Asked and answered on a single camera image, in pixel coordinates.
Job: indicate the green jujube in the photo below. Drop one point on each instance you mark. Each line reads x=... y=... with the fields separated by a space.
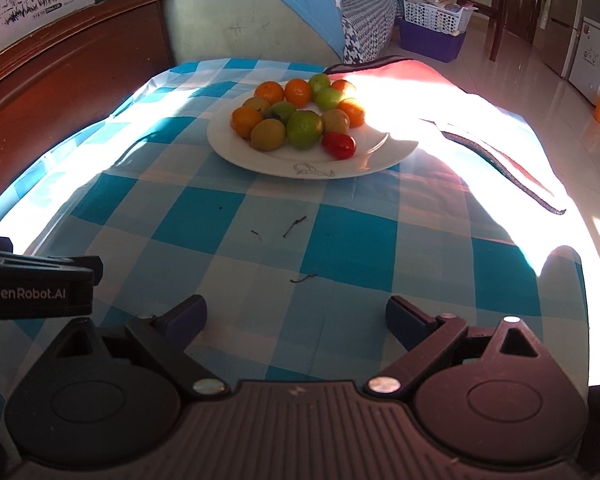
x=304 y=129
x=280 y=110
x=329 y=98
x=319 y=81

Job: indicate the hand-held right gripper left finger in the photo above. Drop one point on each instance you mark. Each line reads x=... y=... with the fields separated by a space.
x=187 y=317

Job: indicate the pale green cushion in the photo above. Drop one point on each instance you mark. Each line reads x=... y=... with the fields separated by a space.
x=230 y=25

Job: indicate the red-brown wooden bed frame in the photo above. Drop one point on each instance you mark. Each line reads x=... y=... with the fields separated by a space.
x=55 y=70

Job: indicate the blue plastic bin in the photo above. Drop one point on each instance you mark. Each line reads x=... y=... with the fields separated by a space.
x=430 y=45

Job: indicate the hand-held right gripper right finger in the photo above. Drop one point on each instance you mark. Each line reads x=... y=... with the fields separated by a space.
x=405 y=322

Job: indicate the blue houndstooth sofa cover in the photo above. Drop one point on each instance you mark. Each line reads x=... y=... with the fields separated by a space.
x=365 y=15

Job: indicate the pink towel with dark trim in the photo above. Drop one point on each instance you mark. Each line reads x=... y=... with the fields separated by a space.
x=405 y=70

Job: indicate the red cherry tomato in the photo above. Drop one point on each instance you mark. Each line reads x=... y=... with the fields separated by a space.
x=338 y=145

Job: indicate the orange tangerine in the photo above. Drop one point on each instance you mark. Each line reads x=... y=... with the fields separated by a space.
x=298 y=92
x=352 y=111
x=246 y=121
x=270 y=92
x=343 y=86

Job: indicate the silver refrigerator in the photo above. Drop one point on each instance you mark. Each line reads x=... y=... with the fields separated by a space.
x=562 y=10

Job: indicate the white plate with line drawing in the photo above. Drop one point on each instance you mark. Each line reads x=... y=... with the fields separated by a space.
x=380 y=155

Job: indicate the white plastic basket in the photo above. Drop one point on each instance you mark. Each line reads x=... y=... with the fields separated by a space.
x=430 y=17

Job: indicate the dark wooden chair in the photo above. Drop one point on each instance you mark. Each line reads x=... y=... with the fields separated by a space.
x=497 y=15

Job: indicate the small white appliance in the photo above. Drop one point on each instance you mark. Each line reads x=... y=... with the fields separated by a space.
x=592 y=55

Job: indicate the blue white checkered tablecloth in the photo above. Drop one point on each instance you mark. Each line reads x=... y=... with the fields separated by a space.
x=355 y=260

